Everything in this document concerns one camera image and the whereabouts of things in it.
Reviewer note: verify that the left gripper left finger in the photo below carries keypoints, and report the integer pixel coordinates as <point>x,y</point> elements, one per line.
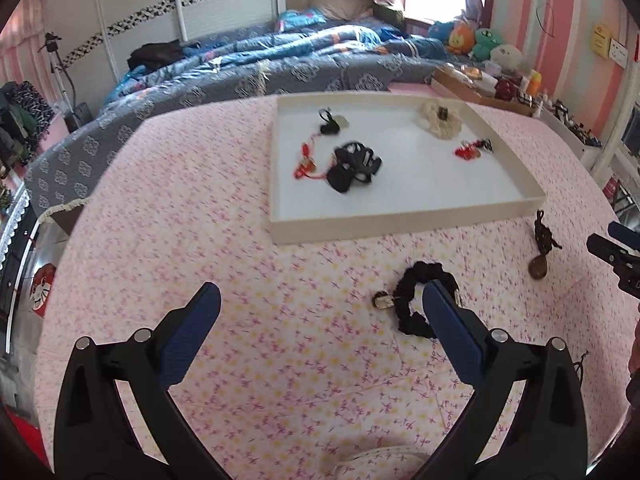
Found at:
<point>93,437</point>

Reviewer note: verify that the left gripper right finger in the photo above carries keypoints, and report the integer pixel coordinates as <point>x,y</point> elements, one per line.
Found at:
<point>548,436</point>

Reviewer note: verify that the silver bell black knot charm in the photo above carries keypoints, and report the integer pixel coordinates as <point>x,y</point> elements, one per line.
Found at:
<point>484,145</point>

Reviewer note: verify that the orange stone red knot charm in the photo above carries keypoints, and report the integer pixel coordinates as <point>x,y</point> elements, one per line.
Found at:
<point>467,151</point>

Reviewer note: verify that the black scrunchie with tag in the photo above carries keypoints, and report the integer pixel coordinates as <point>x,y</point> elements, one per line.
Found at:
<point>406,299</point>

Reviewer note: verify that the black claw hair clip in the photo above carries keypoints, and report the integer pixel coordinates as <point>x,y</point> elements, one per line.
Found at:
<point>353,162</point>

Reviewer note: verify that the red string charm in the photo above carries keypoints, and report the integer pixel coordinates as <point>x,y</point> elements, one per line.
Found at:
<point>307,167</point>

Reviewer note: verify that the person right hand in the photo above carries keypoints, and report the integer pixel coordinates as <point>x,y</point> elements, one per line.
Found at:
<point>633,387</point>

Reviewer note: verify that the white organizer box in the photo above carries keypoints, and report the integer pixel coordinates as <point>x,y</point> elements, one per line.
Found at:
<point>582,143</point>

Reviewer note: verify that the orange bottle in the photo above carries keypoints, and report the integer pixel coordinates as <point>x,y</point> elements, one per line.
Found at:
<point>534,83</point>

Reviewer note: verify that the cardboard box of cosmetics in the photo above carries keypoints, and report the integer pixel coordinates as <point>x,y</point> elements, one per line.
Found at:
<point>457,84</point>

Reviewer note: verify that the red round jar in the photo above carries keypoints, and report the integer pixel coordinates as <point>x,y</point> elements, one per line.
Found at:
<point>505,90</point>

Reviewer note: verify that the cream lace scrunchie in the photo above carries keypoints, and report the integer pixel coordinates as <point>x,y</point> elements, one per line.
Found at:
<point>441,121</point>

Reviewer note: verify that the white plush toy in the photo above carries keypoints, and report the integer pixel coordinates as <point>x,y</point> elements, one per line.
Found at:
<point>508,57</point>

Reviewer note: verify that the pink floral bedsheet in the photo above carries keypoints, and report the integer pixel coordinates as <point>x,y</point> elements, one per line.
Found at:
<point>300,371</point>

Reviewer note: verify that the green plush toy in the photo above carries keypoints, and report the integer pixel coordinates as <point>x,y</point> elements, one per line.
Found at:
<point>486,40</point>

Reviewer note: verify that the orange plush toy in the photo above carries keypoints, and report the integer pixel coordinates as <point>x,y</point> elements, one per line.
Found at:
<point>461,39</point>

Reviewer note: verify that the blue plush toy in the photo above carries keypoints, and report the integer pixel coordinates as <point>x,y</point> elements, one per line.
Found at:
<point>441,31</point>

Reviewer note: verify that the white shallow tray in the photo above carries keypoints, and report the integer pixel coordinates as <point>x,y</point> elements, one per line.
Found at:
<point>421,186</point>

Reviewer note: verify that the tripod stand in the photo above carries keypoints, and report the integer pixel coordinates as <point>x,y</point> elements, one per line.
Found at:
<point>76,114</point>

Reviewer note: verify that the pile of dark clothes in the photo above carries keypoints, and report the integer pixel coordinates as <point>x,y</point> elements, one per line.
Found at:
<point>25,118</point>

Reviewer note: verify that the blue patterned quilt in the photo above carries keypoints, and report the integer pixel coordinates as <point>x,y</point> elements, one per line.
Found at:
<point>368,55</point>

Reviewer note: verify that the black clothing on bed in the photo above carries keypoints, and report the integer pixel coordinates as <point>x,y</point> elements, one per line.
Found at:
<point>156,55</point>

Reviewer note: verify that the white wardrobe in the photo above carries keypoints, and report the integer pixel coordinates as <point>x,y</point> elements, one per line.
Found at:
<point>98,36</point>

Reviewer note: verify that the white wall socket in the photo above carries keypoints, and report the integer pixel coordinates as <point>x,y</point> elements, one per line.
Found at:
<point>618,53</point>

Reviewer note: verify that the yellow wall sign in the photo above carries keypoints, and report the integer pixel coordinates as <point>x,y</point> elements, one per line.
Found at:
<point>600,40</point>

